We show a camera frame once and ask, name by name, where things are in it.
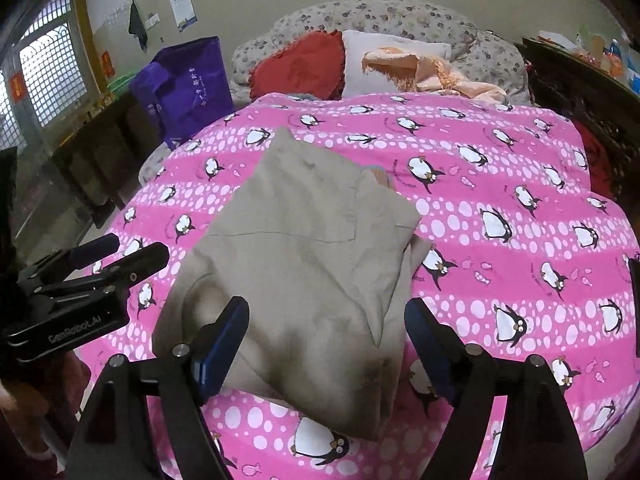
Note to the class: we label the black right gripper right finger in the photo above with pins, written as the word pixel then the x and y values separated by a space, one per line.
pixel 538 436

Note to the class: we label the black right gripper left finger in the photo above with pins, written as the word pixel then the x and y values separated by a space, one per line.
pixel 114 438

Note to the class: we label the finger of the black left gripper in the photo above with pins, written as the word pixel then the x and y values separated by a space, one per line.
pixel 126 272
pixel 63 262

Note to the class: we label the pink penguin blanket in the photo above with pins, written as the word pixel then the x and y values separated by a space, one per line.
pixel 525 257

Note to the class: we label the barred window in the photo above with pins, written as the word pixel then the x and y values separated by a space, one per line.
pixel 42 80

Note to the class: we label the purple tote bag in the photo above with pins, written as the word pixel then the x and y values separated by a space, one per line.
pixel 184 89

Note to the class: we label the red cushion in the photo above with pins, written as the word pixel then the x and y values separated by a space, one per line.
pixel 313 64

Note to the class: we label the white pillow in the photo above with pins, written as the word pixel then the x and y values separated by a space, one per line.
pixel 358 44

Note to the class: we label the dark wooden side cabinet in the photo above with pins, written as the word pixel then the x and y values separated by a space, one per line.
pixel 577 90

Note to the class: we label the peach fringed cloth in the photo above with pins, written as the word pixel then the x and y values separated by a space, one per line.
pixel 415 72

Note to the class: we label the dark cloth on wall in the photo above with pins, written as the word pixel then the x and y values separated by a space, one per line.
pixel 136 27

